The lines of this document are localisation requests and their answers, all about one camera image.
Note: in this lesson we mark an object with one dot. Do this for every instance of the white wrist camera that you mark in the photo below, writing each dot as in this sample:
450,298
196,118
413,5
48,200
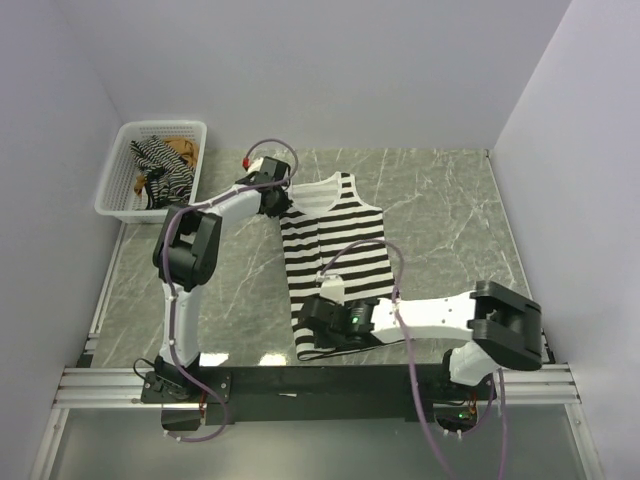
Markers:
332,288
252,165

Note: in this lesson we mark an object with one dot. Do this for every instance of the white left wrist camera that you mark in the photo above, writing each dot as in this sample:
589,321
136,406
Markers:
252,165

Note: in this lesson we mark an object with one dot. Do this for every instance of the black base beam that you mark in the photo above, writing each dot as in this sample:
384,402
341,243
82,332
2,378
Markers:
283,393

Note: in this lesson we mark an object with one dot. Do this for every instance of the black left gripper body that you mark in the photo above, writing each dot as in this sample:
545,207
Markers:
282,204

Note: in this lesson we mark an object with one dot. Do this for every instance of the white plastic basket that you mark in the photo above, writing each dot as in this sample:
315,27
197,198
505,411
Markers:
152,164

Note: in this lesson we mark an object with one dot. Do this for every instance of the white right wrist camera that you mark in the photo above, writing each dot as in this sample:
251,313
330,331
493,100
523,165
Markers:
332,288

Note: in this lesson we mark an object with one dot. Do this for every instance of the mustard garment in basket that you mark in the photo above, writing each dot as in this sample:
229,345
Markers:
182,150

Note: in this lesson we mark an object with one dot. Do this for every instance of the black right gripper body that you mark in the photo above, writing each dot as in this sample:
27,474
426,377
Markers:
328,341

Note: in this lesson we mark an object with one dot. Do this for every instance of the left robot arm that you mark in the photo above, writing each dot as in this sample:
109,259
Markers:
187,250

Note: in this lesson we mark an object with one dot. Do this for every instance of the black white striped tank top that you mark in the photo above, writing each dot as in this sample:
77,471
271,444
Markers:
329,227

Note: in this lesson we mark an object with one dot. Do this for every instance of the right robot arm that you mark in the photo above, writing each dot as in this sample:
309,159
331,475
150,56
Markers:
499,328

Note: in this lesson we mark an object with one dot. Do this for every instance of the striped tank tops in basket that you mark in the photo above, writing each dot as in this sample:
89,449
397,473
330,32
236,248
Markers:
160,175

